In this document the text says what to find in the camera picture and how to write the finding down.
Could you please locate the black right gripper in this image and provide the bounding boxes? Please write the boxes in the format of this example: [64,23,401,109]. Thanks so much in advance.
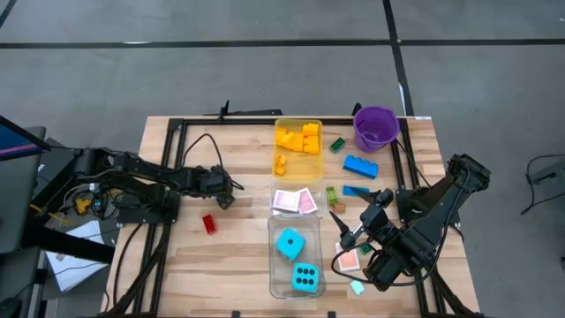
[329,186,398,253]

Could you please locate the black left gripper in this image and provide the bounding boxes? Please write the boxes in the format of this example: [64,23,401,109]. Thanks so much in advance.
[192,164,236,211]

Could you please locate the teal foam die black dots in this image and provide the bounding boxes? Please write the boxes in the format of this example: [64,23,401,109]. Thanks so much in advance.
[290,261,320,294]
[275,227,307,262]

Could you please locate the flat blue toy brick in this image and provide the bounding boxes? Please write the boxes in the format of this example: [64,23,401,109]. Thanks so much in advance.
[342,185,371,198]

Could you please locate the large blue toy block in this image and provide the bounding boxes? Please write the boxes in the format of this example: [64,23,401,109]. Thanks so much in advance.
[342,154,380,180]

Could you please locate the large clear plastic container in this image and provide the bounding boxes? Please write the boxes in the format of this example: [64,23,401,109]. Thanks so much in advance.
[267,213,328,300]

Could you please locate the small clear plastic container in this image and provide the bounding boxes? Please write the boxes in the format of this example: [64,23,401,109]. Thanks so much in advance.
[269,178,328,218]

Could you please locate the dark green toy brick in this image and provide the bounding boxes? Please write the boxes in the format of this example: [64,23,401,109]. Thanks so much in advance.
[328,136,347,155]

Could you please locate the purple plastic bucket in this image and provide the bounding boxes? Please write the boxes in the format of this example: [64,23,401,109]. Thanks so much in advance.
[352,105,401,155]

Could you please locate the white paper sheets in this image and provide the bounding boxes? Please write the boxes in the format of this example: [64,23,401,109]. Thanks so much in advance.
[45,219,110,293]

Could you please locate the black equipment stand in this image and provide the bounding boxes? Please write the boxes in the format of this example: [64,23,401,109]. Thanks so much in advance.
[0,125,117,318]

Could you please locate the dark computer monitor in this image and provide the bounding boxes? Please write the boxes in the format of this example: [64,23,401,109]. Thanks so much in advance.
[0,114,50,163]

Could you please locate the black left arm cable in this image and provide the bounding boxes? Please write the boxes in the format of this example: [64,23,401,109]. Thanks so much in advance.
[179,132,227,178]

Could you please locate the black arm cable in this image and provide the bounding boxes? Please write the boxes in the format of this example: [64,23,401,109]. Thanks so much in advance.
[179,132,227,178]
[330,246,442,289]

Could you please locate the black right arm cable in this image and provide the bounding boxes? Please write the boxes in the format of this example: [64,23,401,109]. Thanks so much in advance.
[330,246,442,289]

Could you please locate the black aluminium table frame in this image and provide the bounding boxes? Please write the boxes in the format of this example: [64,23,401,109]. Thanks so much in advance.
[100,115,483,318]

